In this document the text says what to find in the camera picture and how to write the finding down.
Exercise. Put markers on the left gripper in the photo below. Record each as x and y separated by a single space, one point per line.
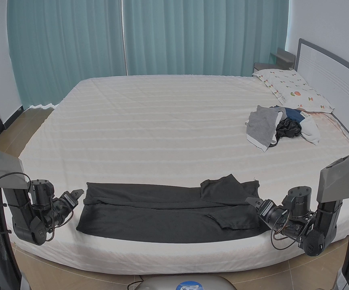
64 207

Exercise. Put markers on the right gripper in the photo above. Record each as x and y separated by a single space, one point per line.
272 213

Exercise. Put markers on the black T-shirt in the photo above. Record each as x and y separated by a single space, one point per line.
162 216

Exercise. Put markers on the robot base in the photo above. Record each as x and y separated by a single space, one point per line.
168 282

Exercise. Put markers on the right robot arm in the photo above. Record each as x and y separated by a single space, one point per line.
328 216

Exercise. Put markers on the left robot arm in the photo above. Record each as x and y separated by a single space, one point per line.
20 210

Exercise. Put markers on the pile of clothes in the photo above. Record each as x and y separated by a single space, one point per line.
260 125

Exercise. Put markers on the bed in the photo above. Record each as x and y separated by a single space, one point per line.
162 125

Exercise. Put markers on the white printed pillow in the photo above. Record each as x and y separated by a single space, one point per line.
292 86

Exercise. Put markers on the grey bedside table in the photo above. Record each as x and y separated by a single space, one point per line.
283 56

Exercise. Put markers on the blue-green curtain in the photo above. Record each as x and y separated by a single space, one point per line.
65 41
204 26

